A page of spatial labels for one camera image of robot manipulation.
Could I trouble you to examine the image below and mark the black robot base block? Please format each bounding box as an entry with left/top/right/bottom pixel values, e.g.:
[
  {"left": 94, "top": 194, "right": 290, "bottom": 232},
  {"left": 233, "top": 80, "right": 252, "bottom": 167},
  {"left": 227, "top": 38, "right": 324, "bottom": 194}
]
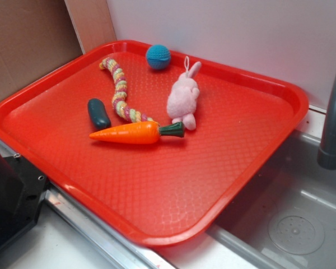
[{"left": 0, "top": 154, "right": 48, "bottom": 251}]

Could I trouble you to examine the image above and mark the blue crochet ball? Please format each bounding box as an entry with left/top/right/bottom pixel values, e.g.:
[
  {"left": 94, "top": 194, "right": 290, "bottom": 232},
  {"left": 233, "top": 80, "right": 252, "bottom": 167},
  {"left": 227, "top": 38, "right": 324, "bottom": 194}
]
[{"left": 146, "top": 44, "right": 171, "bottom": 70}]

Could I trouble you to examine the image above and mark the orange plastic toy carrot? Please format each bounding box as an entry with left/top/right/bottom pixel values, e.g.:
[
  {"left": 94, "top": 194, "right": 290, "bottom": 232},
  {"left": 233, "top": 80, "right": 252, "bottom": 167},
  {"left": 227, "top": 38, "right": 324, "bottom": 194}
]
[{"left": 89, "top": 121, "right": 185, "bottom": 145}]

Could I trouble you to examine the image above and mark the pink plush bunny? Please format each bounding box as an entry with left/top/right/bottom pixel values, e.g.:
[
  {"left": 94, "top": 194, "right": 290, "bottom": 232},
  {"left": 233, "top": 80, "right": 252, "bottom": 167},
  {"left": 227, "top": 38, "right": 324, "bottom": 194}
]
[{"left": 166, "top": 56, "right": 202, "bottom": 131}]

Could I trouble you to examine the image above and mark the red plastic tray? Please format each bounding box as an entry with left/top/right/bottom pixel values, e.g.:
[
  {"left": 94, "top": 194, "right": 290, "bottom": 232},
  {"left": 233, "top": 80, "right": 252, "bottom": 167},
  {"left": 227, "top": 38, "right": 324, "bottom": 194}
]
[{"left": 0, "top": 40, "right": 309, "bottom": 247}]

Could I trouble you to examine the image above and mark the dark green toy cucumber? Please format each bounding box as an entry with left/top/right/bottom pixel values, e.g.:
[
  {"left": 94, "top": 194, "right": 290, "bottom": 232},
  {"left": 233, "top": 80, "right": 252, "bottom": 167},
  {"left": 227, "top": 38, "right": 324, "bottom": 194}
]
[{"left": 87, "top": 98, "right": 111, "bottom": 130}]

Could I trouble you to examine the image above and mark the grey plastic toy sink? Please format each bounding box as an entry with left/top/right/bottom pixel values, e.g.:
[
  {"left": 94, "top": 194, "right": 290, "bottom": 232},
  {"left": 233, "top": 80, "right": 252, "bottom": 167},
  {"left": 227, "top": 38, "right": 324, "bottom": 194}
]
[{"left": 159, "top": 131, "right": 336, "bottom": 268}]

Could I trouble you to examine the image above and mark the brown cardboard panel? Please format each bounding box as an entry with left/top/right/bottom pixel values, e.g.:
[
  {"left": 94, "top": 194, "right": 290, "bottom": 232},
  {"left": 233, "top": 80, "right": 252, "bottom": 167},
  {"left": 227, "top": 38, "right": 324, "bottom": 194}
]
[{"left": 0, "top": 1, "right": 82, "bottom": 102}]

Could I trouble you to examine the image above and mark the multicolour braided rope toy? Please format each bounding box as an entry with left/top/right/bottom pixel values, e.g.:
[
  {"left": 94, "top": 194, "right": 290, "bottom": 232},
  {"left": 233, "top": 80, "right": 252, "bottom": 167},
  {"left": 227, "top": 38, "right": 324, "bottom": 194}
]
[{"left": 99, "top": 57, "right": 157, "bottom": 123}]

